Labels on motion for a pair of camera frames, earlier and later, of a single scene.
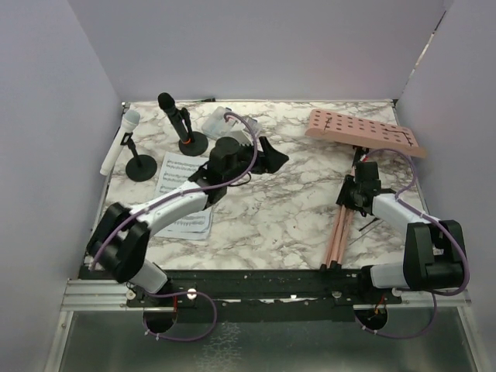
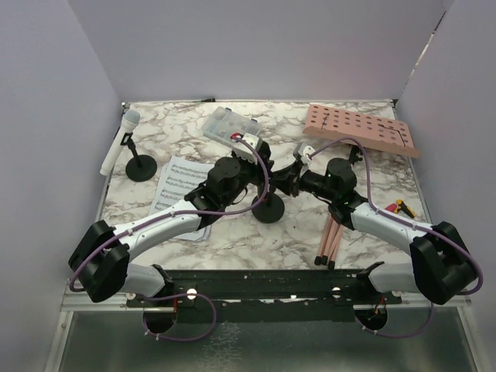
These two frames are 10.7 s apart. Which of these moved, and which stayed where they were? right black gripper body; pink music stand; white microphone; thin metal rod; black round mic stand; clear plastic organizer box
Moved: pink music stand; right black gripper body
Stayed: clear plastic organizer box; white microphone; black round mic stand; thin metal rod
